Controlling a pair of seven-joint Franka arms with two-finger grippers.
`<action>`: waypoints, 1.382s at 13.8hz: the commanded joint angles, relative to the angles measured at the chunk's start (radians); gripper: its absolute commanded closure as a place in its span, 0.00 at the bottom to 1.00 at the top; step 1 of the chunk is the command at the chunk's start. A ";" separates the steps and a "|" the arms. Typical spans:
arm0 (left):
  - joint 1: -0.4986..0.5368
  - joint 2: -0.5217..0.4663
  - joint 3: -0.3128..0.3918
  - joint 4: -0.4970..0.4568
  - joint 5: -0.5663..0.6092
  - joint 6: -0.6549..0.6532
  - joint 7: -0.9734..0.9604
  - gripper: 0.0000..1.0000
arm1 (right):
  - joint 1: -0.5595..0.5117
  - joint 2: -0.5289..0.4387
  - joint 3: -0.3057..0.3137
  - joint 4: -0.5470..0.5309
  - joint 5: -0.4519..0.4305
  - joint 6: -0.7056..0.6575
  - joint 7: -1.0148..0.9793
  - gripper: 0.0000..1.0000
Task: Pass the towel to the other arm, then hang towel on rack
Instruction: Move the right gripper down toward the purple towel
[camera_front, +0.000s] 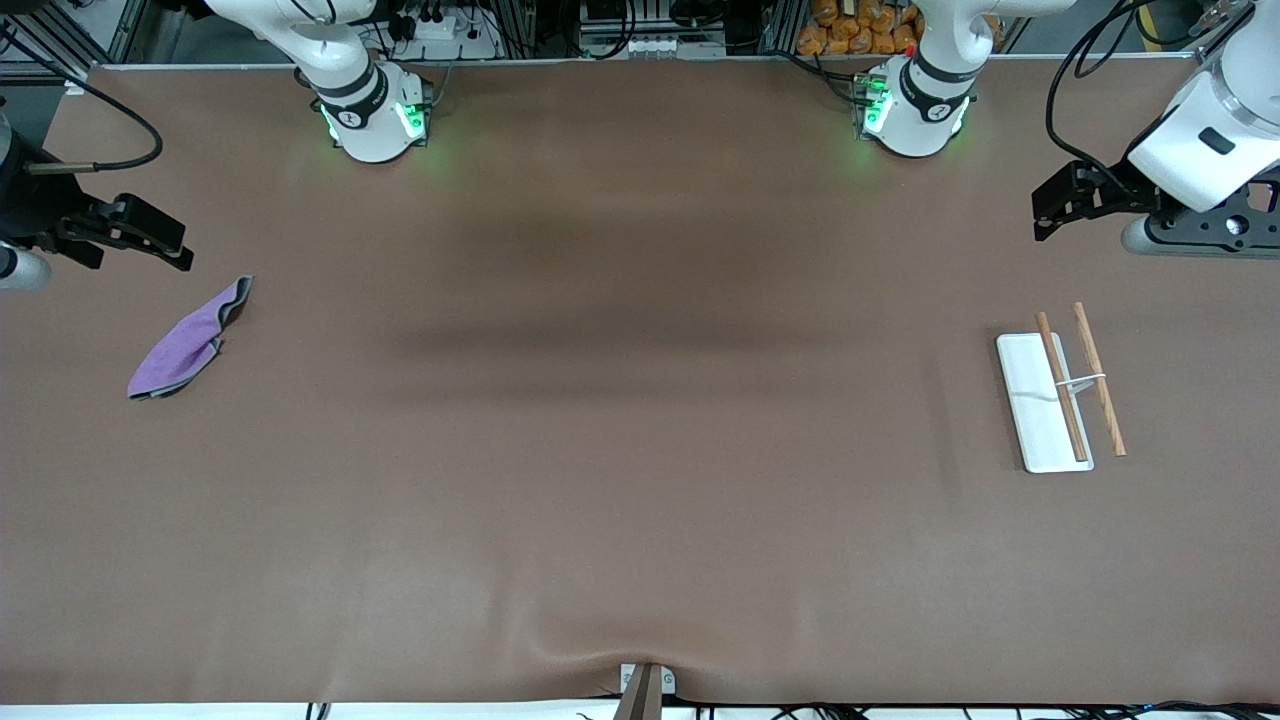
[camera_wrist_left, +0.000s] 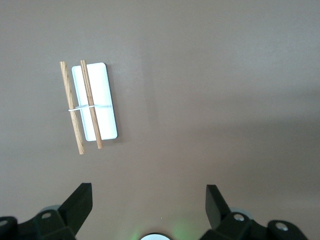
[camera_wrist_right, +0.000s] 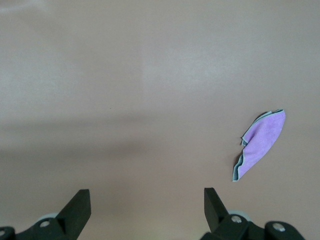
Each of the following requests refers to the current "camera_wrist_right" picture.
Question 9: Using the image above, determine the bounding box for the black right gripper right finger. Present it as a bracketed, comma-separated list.
[202, 187, 266, 240]

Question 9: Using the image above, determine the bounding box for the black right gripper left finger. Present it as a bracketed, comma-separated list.
[15, 189, 92, 240]

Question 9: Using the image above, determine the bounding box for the purple microfibre towel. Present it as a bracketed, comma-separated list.
[232, 108, 287, 183]

